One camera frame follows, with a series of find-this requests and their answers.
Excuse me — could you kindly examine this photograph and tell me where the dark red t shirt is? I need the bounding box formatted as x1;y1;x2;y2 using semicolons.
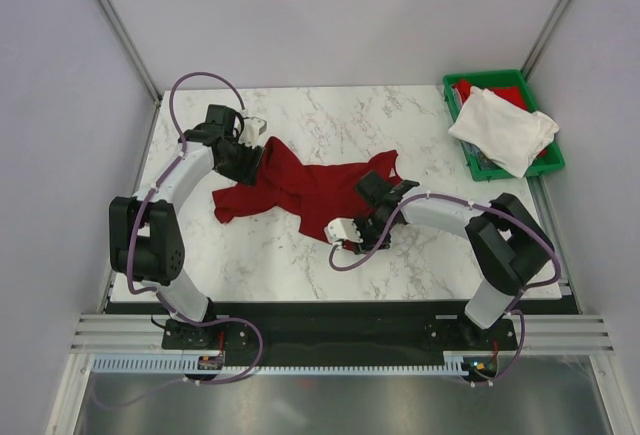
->
212;137;402;242

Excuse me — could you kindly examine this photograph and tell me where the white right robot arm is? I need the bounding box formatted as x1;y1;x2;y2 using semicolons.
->
325;171;561;349

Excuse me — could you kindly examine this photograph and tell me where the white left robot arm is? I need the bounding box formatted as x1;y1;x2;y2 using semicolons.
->
109;105;267;348

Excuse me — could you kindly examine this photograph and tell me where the white t shirt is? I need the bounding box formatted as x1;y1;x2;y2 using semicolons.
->
448;85;560;179

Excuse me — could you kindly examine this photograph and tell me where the bright red t shirt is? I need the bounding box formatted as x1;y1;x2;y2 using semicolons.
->
454;78;549;161

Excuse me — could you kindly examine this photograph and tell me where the green plastic bin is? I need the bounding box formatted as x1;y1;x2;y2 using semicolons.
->
443;69;565;181

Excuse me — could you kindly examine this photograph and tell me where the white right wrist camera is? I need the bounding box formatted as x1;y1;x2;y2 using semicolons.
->
324;218;363;245

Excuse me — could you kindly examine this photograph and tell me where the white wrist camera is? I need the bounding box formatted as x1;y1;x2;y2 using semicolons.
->
324;218;363;245
238;109;267;147

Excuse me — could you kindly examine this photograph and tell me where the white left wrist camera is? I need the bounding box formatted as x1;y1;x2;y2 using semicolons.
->
238;109;267;147

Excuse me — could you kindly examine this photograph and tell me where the light blue cable duct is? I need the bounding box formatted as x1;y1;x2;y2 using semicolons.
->
91;353;468;376

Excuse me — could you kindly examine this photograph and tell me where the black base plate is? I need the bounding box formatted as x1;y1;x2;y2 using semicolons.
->
162;301;517;364

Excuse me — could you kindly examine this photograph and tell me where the aluminium front rail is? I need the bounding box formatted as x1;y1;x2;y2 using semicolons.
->
72;314;614;356

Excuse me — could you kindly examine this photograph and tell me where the right aluminium frame post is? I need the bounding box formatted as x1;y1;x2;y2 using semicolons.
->
520;0;575;80

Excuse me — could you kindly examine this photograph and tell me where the aluminium frame post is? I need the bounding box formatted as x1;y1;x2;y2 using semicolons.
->
69;0;162;101
520;0;575;80

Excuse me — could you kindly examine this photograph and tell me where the left aluminium frame post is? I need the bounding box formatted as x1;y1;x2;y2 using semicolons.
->
69;0;162;101

